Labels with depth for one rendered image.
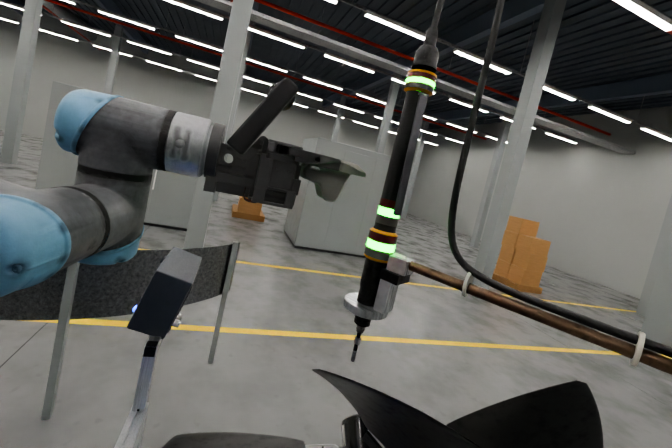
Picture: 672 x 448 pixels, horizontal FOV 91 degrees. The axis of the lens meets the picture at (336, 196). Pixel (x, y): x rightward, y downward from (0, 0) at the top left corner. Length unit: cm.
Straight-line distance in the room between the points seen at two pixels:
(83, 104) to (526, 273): 852
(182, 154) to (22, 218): 17
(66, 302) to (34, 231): 198
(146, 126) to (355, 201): 650
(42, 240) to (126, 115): 17
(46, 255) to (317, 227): 645
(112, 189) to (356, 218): 658
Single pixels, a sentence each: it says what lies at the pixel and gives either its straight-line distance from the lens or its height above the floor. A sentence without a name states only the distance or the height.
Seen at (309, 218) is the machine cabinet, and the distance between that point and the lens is 663.
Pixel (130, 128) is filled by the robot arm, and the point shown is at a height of 164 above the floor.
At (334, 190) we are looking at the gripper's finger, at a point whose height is 162.
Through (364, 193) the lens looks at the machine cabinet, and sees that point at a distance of 689.
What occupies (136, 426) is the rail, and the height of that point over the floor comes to 86.
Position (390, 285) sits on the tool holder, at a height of 151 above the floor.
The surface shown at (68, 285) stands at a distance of 227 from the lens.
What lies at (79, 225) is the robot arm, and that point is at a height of 155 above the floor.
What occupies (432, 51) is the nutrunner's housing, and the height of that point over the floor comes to 185.
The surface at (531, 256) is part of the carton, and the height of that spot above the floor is 82.
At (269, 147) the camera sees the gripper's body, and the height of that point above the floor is 166.
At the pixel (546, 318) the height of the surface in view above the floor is 154.
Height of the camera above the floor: 165
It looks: 4 degrees down
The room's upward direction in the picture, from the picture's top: 13 degrees clockwise
